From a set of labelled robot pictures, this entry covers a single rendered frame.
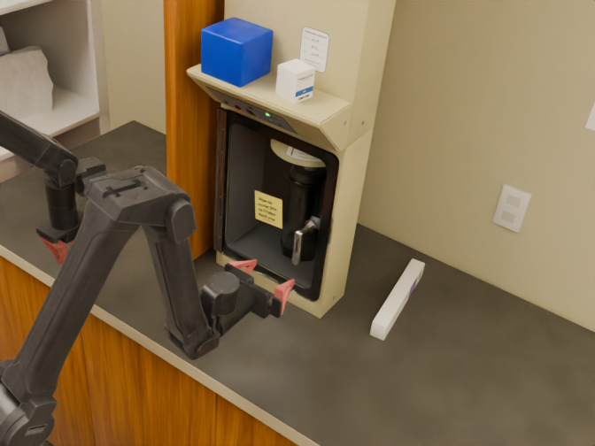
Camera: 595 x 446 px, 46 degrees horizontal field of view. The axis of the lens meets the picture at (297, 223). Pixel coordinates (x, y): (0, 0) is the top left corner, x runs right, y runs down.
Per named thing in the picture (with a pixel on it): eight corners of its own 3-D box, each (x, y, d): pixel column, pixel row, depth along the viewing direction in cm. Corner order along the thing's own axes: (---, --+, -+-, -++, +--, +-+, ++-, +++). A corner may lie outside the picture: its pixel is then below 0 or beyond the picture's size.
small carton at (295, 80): (293, 87, 136) (296, 58, 132) (312, 96, 133) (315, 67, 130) (274, 94, 133) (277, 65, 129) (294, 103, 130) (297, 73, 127)
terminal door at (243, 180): (218, 249, 176) (222, 106, 153) (318, 303, 164) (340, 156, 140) (215, 250, 176) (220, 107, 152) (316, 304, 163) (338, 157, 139)
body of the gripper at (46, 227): (94, 224, 151) (91, 196, 146) (56, 246, 144) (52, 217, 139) (73, 212, 153) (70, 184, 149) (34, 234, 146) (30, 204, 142)
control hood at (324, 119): (220, 96, 152) (221, 52, 146) (347, 148, 139) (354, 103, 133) (184, 113, 144) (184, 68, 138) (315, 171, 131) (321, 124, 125)
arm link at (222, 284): (166, 333, 131) (196, 361, 127) (168, 289, 124) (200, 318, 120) (213, 303, 139) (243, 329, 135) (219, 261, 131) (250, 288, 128)
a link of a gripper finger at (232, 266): (248, 244, 147) (220, 266, 141) (276, 258, 144) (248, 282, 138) (247, 269, 151) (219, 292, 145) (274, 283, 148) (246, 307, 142)
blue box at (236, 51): (231, 58, 144) (233, 15, 139) (271, 73, 140) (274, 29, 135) (199, 73, 137) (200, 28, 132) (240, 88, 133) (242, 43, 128)
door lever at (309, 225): (311, 257, 157) (301, 251, 158) (315, 222, 151) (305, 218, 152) (297, 268, 153) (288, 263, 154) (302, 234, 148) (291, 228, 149)
